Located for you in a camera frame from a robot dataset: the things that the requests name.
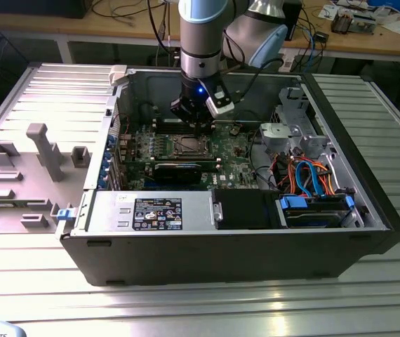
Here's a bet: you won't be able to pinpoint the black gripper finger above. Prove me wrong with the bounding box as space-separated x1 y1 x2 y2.
170 99 201 138
199 114 218 138

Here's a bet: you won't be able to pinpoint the black RAM slot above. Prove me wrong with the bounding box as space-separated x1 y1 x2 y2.
153 121 219 126
153 123 219 128
153 126 219 132
153 128 219 136

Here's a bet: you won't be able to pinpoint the metal CPU cooler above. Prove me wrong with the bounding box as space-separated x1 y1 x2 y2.
331 8 354 35

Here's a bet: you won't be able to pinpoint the green motherboard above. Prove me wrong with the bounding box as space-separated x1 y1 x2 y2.
114 121 268 192

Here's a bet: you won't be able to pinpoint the black graphics card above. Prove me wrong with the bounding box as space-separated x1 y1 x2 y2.
152 161 204 185

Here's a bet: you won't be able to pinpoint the pale grey case latch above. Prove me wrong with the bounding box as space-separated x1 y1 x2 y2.
109 65 128 85

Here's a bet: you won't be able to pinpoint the grey metal drive cage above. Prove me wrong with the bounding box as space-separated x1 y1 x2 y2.
258 86 331 157

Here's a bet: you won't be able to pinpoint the white paper tag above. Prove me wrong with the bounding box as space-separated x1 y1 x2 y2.
279 52 294 73

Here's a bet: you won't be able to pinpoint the wooden desk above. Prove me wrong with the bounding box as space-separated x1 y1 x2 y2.
0 0 400 66

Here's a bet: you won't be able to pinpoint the black plastic fan shroud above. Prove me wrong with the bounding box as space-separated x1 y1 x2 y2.
212 189 281 231

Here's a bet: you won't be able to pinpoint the black upright device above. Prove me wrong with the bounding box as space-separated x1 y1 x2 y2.
286 0 303 40

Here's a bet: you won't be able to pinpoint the grey power supply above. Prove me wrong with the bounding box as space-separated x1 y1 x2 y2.
72 191 218 236

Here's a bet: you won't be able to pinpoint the black open PC case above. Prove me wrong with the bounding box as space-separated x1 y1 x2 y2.
55 65 400 287

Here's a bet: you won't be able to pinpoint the hard disk blue carrier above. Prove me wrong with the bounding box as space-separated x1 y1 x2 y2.
276 194 357 229

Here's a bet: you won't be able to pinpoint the large black box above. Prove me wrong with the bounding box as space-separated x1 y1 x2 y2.
0 0 88 19

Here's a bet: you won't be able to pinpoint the grey parts rack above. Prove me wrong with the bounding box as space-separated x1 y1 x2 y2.
0 122 94 234

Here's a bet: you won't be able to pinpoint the grey metal box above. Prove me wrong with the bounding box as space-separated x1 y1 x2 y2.
352 13 378 35

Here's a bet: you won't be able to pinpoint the white paper sheets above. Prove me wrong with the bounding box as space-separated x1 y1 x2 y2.
378 20 400 37

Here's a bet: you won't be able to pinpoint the blue flat object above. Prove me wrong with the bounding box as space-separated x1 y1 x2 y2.
367 0 400 9

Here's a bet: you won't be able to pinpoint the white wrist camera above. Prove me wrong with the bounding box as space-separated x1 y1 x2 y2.
205 89 236 119

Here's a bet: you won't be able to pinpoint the black looped cable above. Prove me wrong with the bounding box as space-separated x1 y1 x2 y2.
250 129 281 192

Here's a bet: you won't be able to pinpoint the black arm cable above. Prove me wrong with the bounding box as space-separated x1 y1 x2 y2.
220 27 286 105

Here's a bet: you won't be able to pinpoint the black hanging cable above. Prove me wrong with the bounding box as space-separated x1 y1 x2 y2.
147 0 173 67

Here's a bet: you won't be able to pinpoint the blue cable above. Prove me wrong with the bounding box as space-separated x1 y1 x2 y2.
305 19 326 77

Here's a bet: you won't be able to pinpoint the blue data wire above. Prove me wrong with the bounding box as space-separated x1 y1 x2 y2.
293 158 324 199

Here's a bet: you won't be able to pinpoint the orange wire bundle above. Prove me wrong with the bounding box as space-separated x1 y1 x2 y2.
273 154 340 196

